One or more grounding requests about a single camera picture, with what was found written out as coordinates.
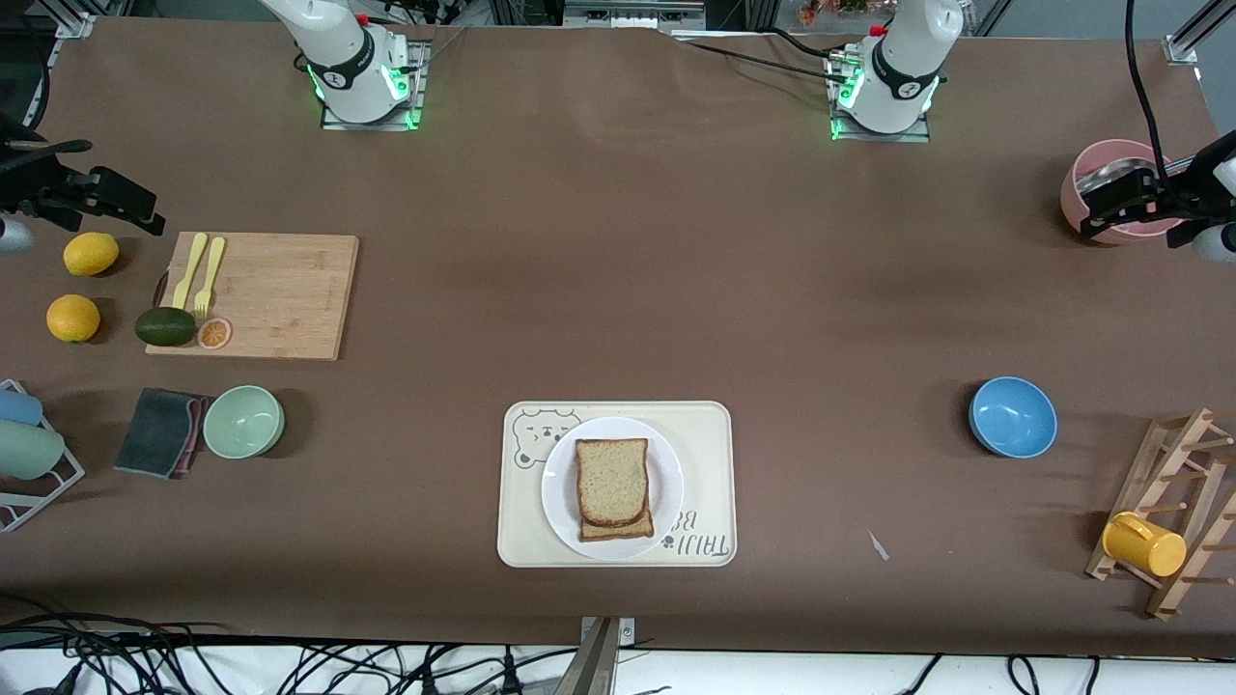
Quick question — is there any white round plate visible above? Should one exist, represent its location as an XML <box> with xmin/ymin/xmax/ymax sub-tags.
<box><xmin>541</xmin><ymin>416</ymin><xmax>685</xmax><ymax>562</ymax></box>

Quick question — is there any plain brown bread slice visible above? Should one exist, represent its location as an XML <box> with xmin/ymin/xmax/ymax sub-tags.
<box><xmin>576</xmin><ymin>438</ymin><xmax>650</xmax><ymax>528</ymax></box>

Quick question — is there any toast slice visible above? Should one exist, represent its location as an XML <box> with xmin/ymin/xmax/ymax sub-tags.
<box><xmin>579</xmin><ymin>507</ymin><xmax>655</xmax><ymax>542</ymax></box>

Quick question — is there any metal spoon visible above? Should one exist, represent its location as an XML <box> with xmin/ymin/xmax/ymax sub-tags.
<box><xmin>1077</xmin><ymin>154</ymin><xmax>1198</xmax><ymax>192</ymax></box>

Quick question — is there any pink bowl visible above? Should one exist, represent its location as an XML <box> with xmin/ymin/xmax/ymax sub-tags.
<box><xmin>1060</xmin><ymin>139</ymin><xmax>1191</xmax><ymax>245</ymax></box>

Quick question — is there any yellow plastic knife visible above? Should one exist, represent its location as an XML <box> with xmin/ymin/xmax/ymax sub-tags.
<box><xmin>172</xmin><ymin>233</ymin><xmax>209</xmax><ymax>310</ymax></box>

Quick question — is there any yellow lemon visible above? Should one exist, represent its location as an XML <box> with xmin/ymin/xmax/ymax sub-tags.
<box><xmin>46</xmin><ymin>294</ymin><xmax>101</xmax><ymax>344</ymax></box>
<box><xmin>63</xmin><ymin>232</ymin><xmax>121</xmax><ymax>277</ymax></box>

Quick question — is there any yellow plastic fork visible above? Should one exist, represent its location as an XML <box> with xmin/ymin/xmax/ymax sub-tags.
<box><xmin>194</xmin><ymin>237</ymin><xmax>226</xmax><ymax>320</ymax></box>

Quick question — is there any green avocado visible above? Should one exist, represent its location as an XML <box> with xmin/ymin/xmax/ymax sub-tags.
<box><xmin>134</xmin><ymin>307</ymin><xmax>197</xmax><ymax>347</ymax></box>

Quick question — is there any wooden cutting board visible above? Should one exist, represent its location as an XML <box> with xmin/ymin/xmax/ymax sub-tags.
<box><xmin>145</xmin><ymin>232</ymin><xmax>360</xmax><ymax>362</ymax></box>

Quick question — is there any blue bowl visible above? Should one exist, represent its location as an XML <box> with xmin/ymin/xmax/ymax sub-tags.
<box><xmin>969</xmin><ymin>376</ymin><xmax>1058</xmax><ymax>459</ymax></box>

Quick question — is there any grey folded cloth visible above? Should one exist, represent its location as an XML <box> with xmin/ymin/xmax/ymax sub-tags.
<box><xmin>114</xmin><ymin>388</ymin><xmax>211</xmax><ymax>480</ymax></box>

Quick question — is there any pale green bowl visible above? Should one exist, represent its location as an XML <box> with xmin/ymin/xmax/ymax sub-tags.
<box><xmin>203</xmin><ymin>385</ymin><xmax>286</xmax><ymax>459</ymax></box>

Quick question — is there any light blue cup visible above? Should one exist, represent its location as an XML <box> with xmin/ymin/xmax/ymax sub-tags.
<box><xmin>0</xmin><ymin>388</ymin><xmax>44</xmax><ymax>428</ymax></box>

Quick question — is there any wooden mug rack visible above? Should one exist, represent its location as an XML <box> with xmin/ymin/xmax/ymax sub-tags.
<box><xmin>1084</xmin><ymin>407</ymin><xmax>1236</xmax><ymax>620</ymax></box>

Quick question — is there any pale green cup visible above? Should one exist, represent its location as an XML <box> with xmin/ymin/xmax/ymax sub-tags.
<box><xmin>0</xmin><ymin>422</ymin><xmax>67</xmax><ymax>481</ymax></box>

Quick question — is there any yellow mug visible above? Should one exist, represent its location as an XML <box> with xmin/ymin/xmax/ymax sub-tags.
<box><xmin>1102</xmin><ymin>512</ymin><xmax>1188</xmax><ymax>578</ymax></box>

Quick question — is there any cream bear print tray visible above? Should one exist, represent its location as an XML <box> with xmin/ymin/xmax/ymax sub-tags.
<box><xmin>496</xmin><ymin>401</ymin><xmax>738</xmax><ymax>569</ymax></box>

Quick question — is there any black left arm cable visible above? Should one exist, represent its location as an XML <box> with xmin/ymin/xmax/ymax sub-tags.
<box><xmin>1125</xmin><ymin>0</ymin><xmax>1177</xmax><ymax>167</ymax></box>

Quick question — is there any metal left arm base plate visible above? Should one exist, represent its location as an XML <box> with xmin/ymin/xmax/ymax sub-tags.
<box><xmin>827</xmin><ymin>48</ymin><xmax>933</xmax><ymax>144</ymax></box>

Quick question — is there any white wire rack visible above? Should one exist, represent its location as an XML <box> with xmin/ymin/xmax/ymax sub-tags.
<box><xmin>0</xmin><ymin>378</ymin><xmax>86</xmax><ymax>534</ymax></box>

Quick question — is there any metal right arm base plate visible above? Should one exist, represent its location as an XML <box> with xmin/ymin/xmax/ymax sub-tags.
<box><xmin>321</xmin><ymin>39</ymin><xmax>428</xmax><ymax>131</ymax></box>

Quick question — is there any black cable on table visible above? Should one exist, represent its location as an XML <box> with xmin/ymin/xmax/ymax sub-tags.
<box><xmin>676</xmin><ymin>34</ymin><xmax>851</xmax><ymax>88</ymax></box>

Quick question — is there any black floor cable bundle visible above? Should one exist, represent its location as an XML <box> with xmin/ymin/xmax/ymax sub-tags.
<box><xmin>0</xmin><ymin>613</ymin><xmax>580</xmax><ymax>695</ymax></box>

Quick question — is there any metal bracket at table edge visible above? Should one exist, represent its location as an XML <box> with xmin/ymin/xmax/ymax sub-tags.
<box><xmin>570</xmin><ymin>616</ymin><xmax>636</xmax><ymax>695</ymax></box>

